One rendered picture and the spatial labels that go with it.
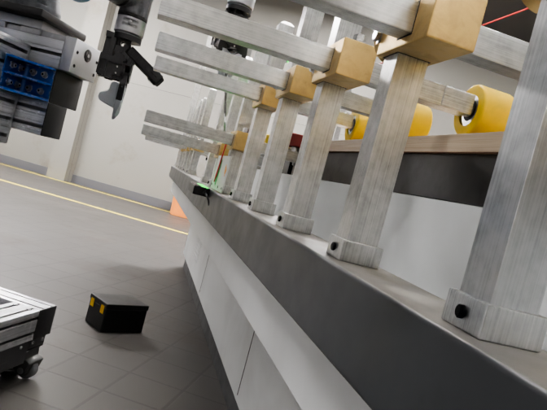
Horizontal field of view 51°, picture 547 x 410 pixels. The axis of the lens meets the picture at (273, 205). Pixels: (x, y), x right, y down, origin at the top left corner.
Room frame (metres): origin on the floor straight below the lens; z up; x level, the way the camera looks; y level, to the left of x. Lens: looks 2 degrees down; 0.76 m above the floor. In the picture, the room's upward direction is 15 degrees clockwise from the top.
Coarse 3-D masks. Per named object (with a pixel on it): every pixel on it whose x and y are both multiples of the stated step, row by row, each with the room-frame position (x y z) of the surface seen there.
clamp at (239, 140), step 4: (232, 132) 1.56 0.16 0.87; (236, 132) 1.49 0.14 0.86; (240, 132) 1.48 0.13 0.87; (236, 136) 1.48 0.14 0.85; (240, 136) 1.49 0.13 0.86; (244, 136) 1.49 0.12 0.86; (236, 140) 1.48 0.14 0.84; (240, 140) 1.49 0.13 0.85; (244, 140) 1.49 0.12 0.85; (232, 144) 1.50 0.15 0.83; (236, 144) 1.48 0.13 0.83; (240, 144) 1.49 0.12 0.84; (244, 144) 1.49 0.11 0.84; (228, 148) 1.56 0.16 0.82; (232, 148) 1.49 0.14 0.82; (236, 148) 1.48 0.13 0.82; (240, 148) 1.49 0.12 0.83
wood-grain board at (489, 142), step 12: (492, 132) 0.76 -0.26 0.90; (336, 144) 1.37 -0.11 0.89; (348, 144) 1.29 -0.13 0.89; (360, 144) 1.22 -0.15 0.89; (408, 144) 0.99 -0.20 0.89; (420, 144) 0.95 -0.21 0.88; (432, 144) 0.91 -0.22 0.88; (444, 144) 0.87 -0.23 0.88; (456, 144) 0.84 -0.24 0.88; (468, 144) 0.81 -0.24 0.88; (480, 144) 0.78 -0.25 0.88; (492, 144) 0.75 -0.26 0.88
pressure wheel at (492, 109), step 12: (480, 96) 0.83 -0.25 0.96; (492, 96) 0.83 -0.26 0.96; (504, 96) 0.84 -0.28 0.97; (480, 108) 0.82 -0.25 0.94; (492, 108) 0.82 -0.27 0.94; (504, 108) 0.83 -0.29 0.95; (456, 120) 0.88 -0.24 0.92; (468, 120) 0.85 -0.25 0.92; (480, 120) 0.82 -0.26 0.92; (492, 120) 0.82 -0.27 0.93; (504, 120) 0.83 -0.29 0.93; (456, 132) 0.87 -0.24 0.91; (468, 132) 0.84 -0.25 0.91; (480, 132) 0.83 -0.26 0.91
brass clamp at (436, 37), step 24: (432, 0) 0.52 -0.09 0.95; (456, 0) 0.51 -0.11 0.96; (480, 0) 0.52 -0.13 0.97; (432, 24) 0.51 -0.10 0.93; (456, 24) 0.52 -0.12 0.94; (480, 24) 0.52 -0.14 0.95; (384, 48) 0.60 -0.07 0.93; (408, 48) 0.56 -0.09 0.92; (432, 48) 0.54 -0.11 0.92; (456, 48) 0.52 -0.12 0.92
